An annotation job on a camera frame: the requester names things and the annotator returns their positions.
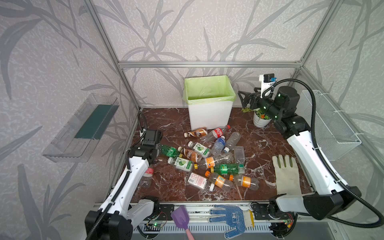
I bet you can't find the pink label square bottle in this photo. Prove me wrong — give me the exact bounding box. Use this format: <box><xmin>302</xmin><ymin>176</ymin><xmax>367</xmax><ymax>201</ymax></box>
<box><xmin>186</xmin><ymin>172</ymin><xmax>215</xmax><ymax>192</ymax></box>

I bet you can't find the clear unlabelled plastic bottle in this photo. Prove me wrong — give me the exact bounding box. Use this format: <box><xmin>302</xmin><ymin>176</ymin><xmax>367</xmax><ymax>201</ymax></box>
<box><xmin>223</xmin><ymin>132</ymin><xmax>241</xmax><ymax>153</ymax></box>

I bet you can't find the square clear plastic bottle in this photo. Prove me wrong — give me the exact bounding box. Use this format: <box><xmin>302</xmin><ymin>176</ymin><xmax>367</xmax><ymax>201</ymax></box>
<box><xmin>234</xmin><ymin>146</ymin><xmax>246</xmax><ymax>165</ymax></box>

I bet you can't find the blue label Pocari bottle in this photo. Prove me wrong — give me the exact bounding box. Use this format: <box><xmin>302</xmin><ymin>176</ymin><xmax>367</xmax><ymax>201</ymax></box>
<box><xmin>211</xmin><ymin>136</ymin><xmax>226</xmax><ymax>156</ymax></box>

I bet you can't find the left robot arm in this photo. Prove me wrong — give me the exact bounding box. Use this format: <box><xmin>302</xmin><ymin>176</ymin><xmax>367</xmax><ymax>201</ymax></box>
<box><xmin>85</xmin><ymin>121</ymin><xmax>163</xmax><ymax>240</ymax></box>

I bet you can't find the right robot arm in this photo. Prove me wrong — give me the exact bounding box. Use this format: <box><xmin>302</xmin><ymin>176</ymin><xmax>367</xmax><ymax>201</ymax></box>
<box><xmin>238</xmin><ymin>79</ymin><xmax>384</xmax><ymax>229</ymax></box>

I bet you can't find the green bin liner bag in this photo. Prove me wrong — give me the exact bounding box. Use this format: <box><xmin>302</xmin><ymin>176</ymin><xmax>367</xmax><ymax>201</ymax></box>
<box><xmin>183</xmin><ymin>75</ymin><xmax>237</xmax><ymax>106</ymax></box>

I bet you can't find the green plastic bottle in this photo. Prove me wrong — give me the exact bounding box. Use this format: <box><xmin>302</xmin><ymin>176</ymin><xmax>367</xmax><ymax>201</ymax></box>
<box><xmin>160</xmin><ymin>145</ymin><xmax>181</xmax><ymax>158</ymax></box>

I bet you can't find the white pot flower plant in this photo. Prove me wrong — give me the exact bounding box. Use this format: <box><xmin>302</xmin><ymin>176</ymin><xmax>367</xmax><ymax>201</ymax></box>
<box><xmin>242</xmin><ymin>107</ymin><xmax>272</xmax><ymax>128</ymax></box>

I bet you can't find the brown gold coffee bottle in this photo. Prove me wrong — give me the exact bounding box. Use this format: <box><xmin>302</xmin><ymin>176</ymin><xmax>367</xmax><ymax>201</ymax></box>
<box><xmin>184</xmin><ymin>128</ymin><xmax>208</xmax><ymax>138</ymax></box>

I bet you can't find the lime label tea bottle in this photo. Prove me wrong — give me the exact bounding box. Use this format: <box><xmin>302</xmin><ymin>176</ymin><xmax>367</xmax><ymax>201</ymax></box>
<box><xmin>188</xmin><ymin>141</ymin><xmax>211</xmax><ymax>158</ymax></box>

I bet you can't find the red label cola bottle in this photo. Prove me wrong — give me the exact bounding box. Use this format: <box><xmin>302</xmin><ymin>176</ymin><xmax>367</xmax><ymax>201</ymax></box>
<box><xmin>201</xmin><ymin>125</ymin><xmax>231</xmax><ymax>142</ymax></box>

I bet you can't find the cream rubber glove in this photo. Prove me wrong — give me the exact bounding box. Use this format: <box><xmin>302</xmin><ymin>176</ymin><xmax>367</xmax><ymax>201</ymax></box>
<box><xmin>272</xmin><ymin>155</ymin><xmax>302</xmax><ymax>196</ymax></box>

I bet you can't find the green Sprite bottle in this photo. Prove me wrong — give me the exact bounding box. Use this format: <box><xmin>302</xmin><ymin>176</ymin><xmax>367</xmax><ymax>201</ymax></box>
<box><xmin>210</xmin><ymin>164</ymin><xmax>245</xmax><ymax>175</ymax></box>

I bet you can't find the purple plastic scoop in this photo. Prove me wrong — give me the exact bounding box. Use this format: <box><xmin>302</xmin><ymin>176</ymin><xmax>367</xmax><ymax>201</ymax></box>
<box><xmin>171</xmin><ymin>206</ymin><xmax>194</xmax><ymax>240</ymax></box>

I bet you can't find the green circuit board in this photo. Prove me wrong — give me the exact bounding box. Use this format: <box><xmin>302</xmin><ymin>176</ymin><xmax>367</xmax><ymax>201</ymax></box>
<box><xmin>145</xmin><ymin>222</ymin><xmax>166</xmax><ymax>232</ymax></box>

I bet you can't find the blue dotted work glove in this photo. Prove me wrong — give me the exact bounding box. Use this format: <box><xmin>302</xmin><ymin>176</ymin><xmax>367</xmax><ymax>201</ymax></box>
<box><xmin>208</xmin><ymin>205</ymin><xmax>255</xmax><ymax>240</ymax></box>

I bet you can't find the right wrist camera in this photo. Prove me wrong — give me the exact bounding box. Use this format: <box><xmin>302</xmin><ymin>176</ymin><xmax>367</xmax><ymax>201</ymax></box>
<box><xmin>259</xmin><ymin>74</ymin><xmax>277</xmax><ymax>97</ymax></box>

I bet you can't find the white wire mesh basket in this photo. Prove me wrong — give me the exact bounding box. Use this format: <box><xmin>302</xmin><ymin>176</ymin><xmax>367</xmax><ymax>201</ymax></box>
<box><xmin>313</xmin><ymin>90</ymin><xmax>361</xmax><ymax>161</ymax></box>

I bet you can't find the clear acrylic wall shelf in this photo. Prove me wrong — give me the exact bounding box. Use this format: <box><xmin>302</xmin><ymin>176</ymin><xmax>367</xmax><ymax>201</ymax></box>
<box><xmin>42</xmin><ymin>94</ymin><xmax>120</xmax><ymax>163</ymax></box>

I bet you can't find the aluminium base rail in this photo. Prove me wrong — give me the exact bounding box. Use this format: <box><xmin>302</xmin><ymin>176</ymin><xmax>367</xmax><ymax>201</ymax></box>
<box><xmin>92</xmin><ymin>200</ymin><xmax>301</xmax><ymax>224</ymax></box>

